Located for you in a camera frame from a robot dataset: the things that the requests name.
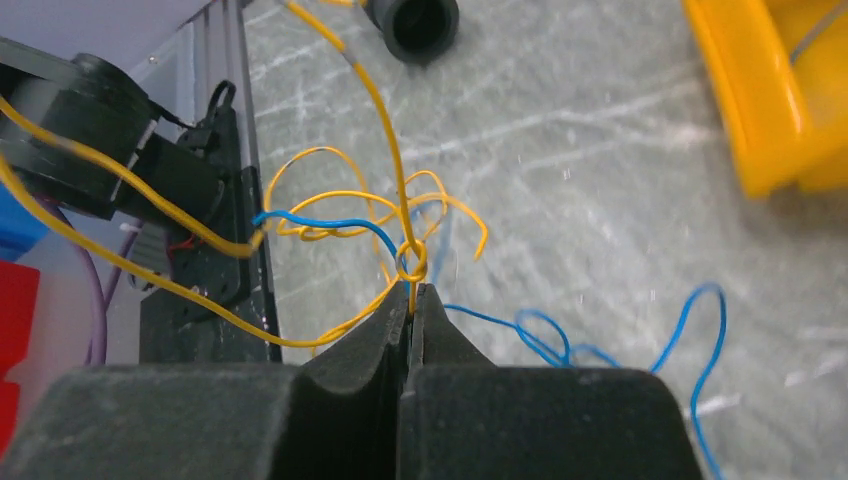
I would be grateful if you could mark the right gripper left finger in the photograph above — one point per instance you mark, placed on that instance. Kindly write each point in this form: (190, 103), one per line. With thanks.
(333, 418)

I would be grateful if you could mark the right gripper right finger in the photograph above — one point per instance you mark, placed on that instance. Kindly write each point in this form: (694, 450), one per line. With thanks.
(462, 417)

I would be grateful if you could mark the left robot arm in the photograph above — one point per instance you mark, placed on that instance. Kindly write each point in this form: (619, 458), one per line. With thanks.
(93, 102)

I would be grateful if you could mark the red plastic bin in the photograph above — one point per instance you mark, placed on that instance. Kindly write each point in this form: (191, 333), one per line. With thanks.
(19, 289)

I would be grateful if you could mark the blue plastic bin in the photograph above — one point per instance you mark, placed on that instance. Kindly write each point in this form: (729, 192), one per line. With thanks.
(20, 231)

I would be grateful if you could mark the orange plastic bin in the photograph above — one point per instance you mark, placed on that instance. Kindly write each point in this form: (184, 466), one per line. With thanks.
(778, 71)

